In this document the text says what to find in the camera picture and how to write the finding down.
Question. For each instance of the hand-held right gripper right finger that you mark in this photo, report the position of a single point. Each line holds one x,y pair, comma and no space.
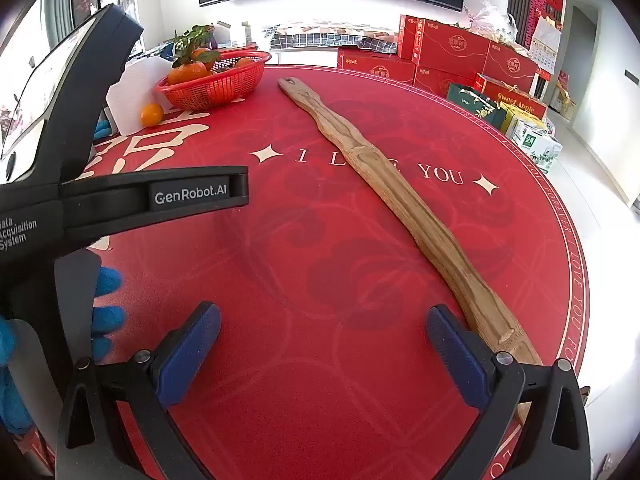
457,360

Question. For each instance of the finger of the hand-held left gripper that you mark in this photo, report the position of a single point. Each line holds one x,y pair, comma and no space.
125,195

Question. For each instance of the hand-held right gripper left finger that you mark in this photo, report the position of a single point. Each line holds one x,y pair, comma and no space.
187,355

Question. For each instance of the person's left hand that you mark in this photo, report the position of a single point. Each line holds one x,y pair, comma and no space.
107,317

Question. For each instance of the white paper towel roll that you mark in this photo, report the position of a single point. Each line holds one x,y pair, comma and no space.
135,95

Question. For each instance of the orange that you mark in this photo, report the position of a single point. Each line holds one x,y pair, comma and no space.
151,115

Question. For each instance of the pile of leafy tangerines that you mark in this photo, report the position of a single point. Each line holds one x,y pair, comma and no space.
187,74

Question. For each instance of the red plastic basket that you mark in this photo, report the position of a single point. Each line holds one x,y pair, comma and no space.
220,87

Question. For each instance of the red round printed table mat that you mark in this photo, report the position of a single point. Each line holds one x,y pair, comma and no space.
310,270

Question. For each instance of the long wooden stick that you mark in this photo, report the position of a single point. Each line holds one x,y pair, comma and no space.
380,175

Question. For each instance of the white and green carton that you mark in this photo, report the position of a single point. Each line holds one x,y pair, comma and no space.
537,142

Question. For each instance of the yellow box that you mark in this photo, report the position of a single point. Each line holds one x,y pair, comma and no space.
520,115

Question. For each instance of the checkered cloth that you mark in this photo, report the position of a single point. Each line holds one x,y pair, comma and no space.
325,37

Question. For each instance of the green gift bag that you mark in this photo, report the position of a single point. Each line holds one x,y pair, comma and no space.
470,102

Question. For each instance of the red gold-trimmed apple box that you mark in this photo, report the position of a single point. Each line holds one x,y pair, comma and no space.
515,97

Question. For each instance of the stack of red gift boxes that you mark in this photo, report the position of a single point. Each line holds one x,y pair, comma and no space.
450,45

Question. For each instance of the grey door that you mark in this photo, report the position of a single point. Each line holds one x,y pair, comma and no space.
580,60

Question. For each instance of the clear plastic bag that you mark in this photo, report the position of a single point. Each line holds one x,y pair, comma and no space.
490,22

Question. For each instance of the wall calendar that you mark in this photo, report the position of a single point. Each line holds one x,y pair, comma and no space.
546,45

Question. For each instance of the dark wall switch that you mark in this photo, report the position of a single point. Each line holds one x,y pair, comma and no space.
632,77

